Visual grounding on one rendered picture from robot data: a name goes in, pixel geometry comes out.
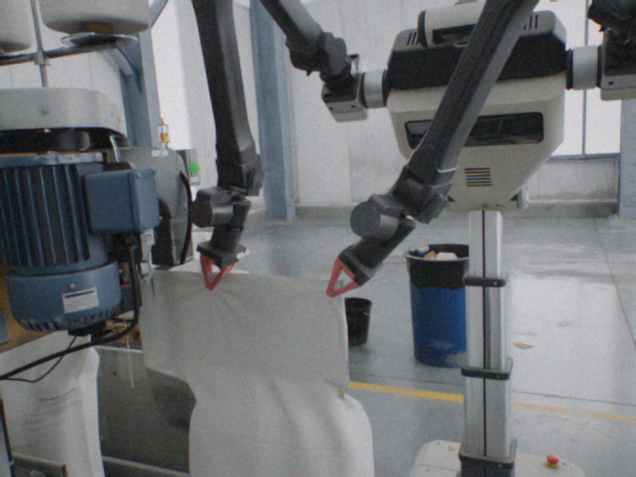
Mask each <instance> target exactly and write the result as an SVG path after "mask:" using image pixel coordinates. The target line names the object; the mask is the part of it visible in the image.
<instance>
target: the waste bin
mask: <svg viewBox="0 0 636 477"><path fill-rule="evenodd" d="M432 251H434V253H435V254H436V255H438V254H440V253H444V254H454V255H455V256H456V257H457V258H455V259H428V258H425V257H424V256H426V255H427V254H429V253H430V252H432ZM403 257H404V258H406V271H407V274H409V278H410V295H411V311H412V326H413V340H414V355H415V357H416V359H417V360H418V361H419V362H421V363H425V364H427V365H430V366H435V367H446V368H453V367H461V366H462V363H463V361H464V359H465V356H466V354H467V318H466V285H464V281H463V278H464V276H465V274H466V273H467V271H468V270H469V244H465V243H431V244H422V245H417V246H414V247H411V248H407V249H406V250H404V252H403ZM423 257H424V258H423Z"/></svg>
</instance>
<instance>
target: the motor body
mask: <svg viewBox="0 0 636 477"><path fill-rule="evenodd" d="M100 161H102V153H101V152H86V153H68V154H51V155H33V156H17V157H2V158H0V252H1V257H2V263H5V264H7V265H11V266H13V270H12V271H10V272H8V273H7V274H6V285H7V288H8V293H9V302H10V307H11V312H12V315H13V319H14V320H15V321H16V322H17V323H18V324H20V325H21V326H22V327H24V328H26V329H28V330H33V331H42V332H47V331H62V330H69V329H75V328H79V327H87V326H90V325H93V324H96V323H99V322H101V321H104V319H105V318H107V317H109V316H111V315H112V314H114V313H115V311H116V310H117V307H118V305H119V302H120V298H121V294H120V285H119V276H118V275H119V274H121V270H118V267H117V260H116V259H115V258H113V257H110V256H108V255H107V246H106V239H112V238H113V235H112V234H105V235H95V233H93V232H92V230H91V227H89V226H88V221H87V214H86V207H85V200H84V193H83V185H82V184H83V181H84V178H85V176H86V174H90V173H98V172H103V166H102V165H101V164H100V163H98V162H100Z"/></svg>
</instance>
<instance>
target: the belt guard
mask: <svg viewBox="0 0 636 477"><path fill-rule="evenodd" d="M103 127H107V128H108V129H109V131H110V133H112V134H113V136H114V137H124V136H125V135H126V126H125V118H124V112H123V111H122V110H121V109H120V108H119V107H118V106H117V105H116V104H115V103H114V102H113V101H110V100H109V99H108V98H107V96H106V95H105V94H104V93H103V92H100V91H97V90H90V89H80V88H49V87H41V88H7V89H0V134H1V135H4V133H33V129H51V131H52V132H58V131H67V130H69V129H71V128H79V129H76V130H75V131H82V132H86V133H89V134H90V136H89V138H90V137H91V138H104V137H110V136H109V134H107V133H106V131H105V129H104V128H103ZM87 130H88V132H87ZM99 133H100V136H99ZM89 134H88V135H89Z"/></svg>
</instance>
